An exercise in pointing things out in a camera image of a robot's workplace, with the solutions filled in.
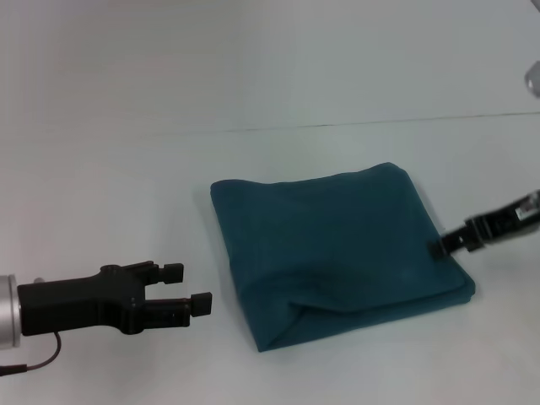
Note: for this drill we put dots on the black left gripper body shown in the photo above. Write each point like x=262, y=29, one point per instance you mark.
x=80, y=301

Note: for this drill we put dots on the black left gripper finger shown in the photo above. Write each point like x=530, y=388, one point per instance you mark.
x=198, y=304
x=171, y=273

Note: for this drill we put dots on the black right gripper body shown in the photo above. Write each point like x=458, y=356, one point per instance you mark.
x=502, y=221

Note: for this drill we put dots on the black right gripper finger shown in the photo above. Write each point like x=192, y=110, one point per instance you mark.
x=447, y=242

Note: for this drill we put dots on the teal blue t-shirt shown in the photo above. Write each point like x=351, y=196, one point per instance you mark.
x=337, y=253

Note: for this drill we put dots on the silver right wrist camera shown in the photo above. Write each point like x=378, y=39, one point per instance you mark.
x=533, y=80

